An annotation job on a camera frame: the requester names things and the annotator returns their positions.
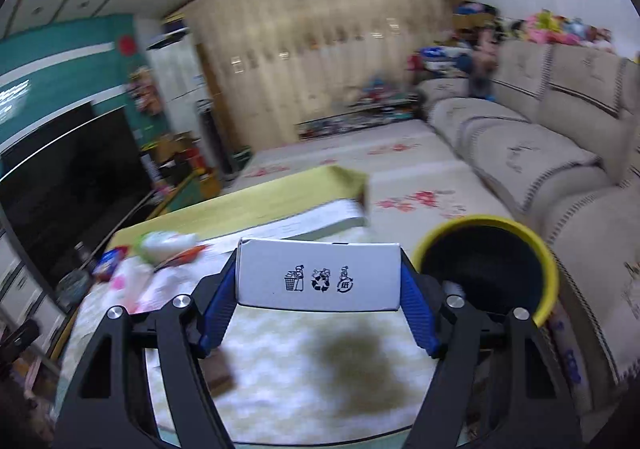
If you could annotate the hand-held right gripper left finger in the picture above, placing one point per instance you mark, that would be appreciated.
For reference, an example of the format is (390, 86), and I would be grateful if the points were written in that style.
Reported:
(217, 314)

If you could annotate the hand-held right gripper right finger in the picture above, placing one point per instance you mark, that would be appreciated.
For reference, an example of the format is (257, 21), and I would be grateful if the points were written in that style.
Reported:
(416, 314)

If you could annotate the green white wipes packet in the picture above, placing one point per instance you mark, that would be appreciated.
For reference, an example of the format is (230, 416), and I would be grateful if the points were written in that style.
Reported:
(162, 244)

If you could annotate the white cloth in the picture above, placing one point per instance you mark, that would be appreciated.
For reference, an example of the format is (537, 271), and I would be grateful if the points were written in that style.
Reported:
(132, 281)

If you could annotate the white cardboard box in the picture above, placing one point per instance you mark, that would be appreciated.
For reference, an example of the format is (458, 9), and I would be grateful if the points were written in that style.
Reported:
(320, 269)

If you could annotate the red blue snack packet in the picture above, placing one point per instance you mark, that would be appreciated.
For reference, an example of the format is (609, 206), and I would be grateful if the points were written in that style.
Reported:
(107, 264)

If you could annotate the yellow rimmed black bin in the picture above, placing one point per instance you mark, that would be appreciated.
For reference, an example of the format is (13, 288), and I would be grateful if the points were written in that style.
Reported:
(547, 269)

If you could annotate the brown flat box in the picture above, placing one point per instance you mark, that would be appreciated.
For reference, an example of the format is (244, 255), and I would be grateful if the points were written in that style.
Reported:
(220, 374)

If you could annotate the white chevron table mat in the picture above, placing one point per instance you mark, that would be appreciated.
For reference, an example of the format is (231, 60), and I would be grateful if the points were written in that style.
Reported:
(310, 379)

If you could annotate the yellow mat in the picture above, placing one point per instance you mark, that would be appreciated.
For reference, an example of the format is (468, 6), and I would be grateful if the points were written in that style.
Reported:
(270, 194)

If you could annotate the white folded sheet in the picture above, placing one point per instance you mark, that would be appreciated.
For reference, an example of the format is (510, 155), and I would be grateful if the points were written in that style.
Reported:
(320, 221)

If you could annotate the glass bowl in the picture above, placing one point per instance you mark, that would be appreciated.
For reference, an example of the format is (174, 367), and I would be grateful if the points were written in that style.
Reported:
(75, 289)

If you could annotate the floral floor mat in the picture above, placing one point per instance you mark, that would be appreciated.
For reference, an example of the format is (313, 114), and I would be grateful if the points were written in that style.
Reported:
(400, 164)

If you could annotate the green crate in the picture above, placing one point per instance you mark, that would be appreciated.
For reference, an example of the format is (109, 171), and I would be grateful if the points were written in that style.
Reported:
(241, 158)

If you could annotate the white blue printed packet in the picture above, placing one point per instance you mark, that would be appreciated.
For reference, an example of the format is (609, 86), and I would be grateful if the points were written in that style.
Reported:
(567, 359)

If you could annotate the brown cardboard box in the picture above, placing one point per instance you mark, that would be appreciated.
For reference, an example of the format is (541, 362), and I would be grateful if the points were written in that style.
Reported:
(172, 151)

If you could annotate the black tower fan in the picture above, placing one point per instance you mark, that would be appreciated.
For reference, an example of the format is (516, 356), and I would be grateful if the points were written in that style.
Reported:
(212, 134)

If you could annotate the low shelf with toys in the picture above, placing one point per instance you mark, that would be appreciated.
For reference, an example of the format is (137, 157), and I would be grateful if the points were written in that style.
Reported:
(360, 119)

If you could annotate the black flat television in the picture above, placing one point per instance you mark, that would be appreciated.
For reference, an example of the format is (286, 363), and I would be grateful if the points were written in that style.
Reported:
(65, 179)

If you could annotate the beige fabric sofa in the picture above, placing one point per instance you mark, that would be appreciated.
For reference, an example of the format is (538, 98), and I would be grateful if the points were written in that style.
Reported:
(540, 149)

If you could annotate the colourful hanging ornaments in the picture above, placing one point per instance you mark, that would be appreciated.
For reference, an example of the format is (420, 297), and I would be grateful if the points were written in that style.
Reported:
(146, 91)

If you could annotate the white standing air conditioner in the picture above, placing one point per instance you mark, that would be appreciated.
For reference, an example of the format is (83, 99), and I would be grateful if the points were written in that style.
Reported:
(175, 74)

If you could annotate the colourful clutter pile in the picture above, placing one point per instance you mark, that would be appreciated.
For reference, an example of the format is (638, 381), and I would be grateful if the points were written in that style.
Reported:
(450, 54)

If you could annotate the beige patterned curtain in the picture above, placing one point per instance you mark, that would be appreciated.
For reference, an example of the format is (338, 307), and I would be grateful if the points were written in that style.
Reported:
(325, 39)

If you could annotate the pile of plush toys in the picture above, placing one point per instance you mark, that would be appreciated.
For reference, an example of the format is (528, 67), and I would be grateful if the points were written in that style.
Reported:
(560, 29)

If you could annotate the red round wall decoration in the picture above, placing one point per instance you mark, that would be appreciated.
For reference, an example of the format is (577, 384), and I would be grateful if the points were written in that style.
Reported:
(127, 45)

